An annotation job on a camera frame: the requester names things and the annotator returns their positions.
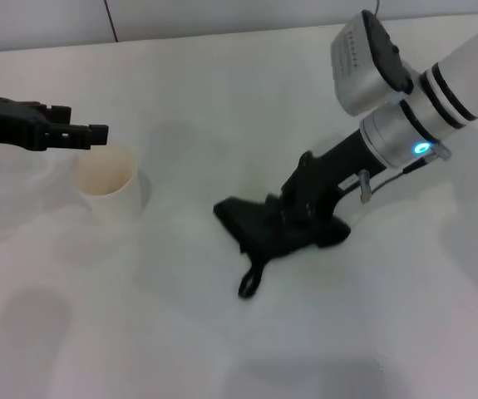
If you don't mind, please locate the white paper cup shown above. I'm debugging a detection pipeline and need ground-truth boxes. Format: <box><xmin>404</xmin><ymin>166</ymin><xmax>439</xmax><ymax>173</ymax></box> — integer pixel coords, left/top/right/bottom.
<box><xmin>71</xmin><ymin>143</ymin><xmax>142</xmax><ymax>225</ymax></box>

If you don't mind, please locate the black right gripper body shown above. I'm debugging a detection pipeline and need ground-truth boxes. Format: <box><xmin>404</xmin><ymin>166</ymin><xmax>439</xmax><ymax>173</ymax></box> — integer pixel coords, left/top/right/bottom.
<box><xmin>282</xmin><ymin>128</ymin><xmax>387</xmax><ymax>225</ymax></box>

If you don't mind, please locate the dark blue rag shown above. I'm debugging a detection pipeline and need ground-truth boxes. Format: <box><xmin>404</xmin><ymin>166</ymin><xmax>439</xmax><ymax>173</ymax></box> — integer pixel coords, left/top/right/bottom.
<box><xmin>213</xmin><ymin>195</ymin><xmax>352</xmax><ymax>299</ymax></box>

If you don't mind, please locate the clear plastic connector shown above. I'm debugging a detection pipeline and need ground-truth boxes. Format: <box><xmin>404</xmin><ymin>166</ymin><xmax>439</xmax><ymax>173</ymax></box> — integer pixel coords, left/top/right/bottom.
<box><xmin>357</xmin><ymin>169</ymin><xmax>373</xmax><ymax>204</ymax></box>

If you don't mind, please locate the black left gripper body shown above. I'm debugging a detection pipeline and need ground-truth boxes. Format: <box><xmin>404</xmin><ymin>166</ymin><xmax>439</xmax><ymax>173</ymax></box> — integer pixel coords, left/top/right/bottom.
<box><xmin>0</xmin><ymin>97</ymin><xmax>48</xmax><ymax>151</ymax></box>

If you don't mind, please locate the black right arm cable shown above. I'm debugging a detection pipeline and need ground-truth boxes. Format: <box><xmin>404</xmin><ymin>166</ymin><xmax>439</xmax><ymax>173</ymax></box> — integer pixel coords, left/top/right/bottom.
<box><xmin>369</xmin><ymin>155</ymin><xmax>435</xmax><ymax>188</ymax></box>

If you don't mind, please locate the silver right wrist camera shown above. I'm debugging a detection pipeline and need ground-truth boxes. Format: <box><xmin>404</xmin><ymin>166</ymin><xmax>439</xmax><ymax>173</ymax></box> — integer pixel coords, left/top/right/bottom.
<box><xmin>329</xmin><ymin>10</ymin><xmax>415</xmax><ymax>117</ymax></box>

